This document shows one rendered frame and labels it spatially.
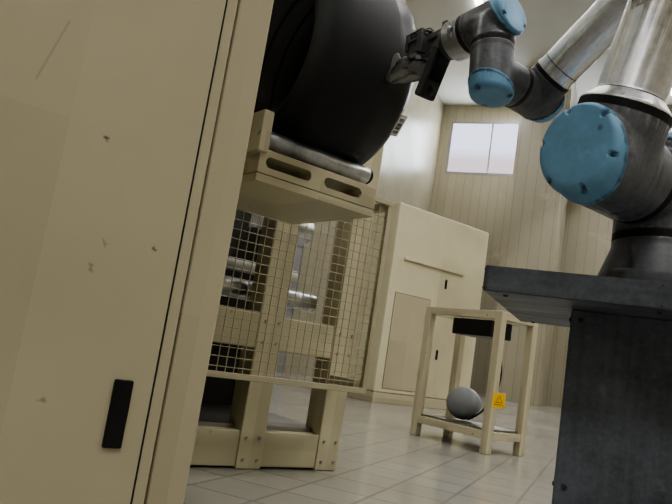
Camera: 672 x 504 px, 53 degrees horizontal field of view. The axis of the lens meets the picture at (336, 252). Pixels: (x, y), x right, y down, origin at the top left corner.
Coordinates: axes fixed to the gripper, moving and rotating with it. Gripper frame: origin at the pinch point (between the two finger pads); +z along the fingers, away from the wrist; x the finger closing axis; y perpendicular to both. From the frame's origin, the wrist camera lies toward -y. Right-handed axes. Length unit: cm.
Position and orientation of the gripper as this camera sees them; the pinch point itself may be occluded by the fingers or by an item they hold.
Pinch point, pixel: (390, 81)
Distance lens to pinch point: 170.2
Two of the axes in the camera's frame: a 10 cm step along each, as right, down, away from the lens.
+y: 0.8, -9.7, 2.4
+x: -7.8, -2.1, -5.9
